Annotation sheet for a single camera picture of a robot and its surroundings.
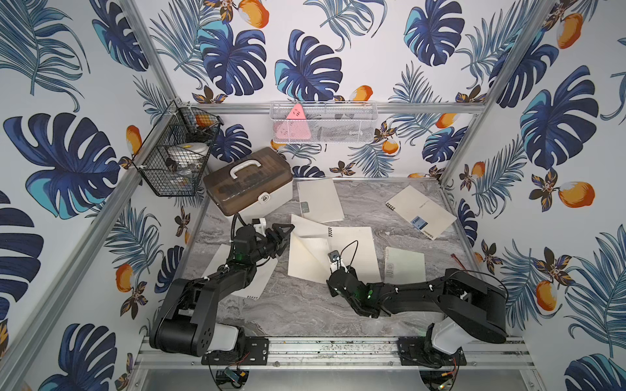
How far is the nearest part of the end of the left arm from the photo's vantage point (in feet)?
2.31

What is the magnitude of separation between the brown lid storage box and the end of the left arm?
0.51 ft

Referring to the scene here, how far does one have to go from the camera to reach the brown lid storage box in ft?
3.07
